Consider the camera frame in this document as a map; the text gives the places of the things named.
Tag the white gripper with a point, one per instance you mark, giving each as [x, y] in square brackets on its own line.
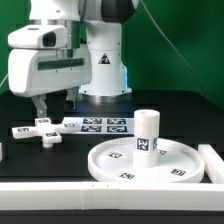
[37, 72]

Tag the white cross-shaped table base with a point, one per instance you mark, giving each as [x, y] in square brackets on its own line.
[49, 133]

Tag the white round table top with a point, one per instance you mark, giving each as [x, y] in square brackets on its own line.
[119, 160]

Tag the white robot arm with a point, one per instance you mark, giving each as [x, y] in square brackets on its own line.
[71, 45]

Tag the white marker tag sheet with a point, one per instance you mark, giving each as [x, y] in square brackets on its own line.
[99, 125]

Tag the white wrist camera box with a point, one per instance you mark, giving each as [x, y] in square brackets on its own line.
[39, 37]

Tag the white front fence rail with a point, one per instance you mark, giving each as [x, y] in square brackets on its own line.
[118, 196]

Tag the white fence rail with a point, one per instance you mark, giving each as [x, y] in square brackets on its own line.
[214, 165]
[118, 196]

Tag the white right fence rail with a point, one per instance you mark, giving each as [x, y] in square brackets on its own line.
[214, 165]

